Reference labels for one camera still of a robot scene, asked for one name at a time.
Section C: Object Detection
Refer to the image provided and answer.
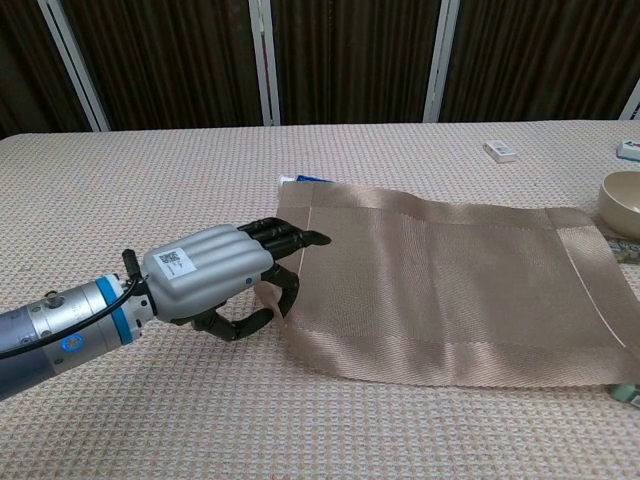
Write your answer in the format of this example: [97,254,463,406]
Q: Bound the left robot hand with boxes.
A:
[142,216,334,343]

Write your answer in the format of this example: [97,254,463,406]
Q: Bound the brown woven placemat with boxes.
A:
[254,182,640,394]

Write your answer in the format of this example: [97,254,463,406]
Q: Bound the light brown bowl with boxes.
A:
[598,170,640,239]

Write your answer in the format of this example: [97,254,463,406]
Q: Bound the blue white toothpaste tube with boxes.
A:
[277,173,334,187]

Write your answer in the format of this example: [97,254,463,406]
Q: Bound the beige woven tablecloth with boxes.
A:
[0,118,640,480]

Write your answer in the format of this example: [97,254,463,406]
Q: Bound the small white box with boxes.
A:
[483,140,519,163]

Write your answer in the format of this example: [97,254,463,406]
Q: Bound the clear green correction tape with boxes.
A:
[604,237,640,265]

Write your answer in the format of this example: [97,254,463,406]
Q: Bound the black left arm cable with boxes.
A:
[0,248,151,359]

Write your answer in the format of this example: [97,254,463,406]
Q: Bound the white partition frame post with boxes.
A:
[36,0,112,133]
[422,0,460,124]
[248,0,282,126]
[618,79,640,121]

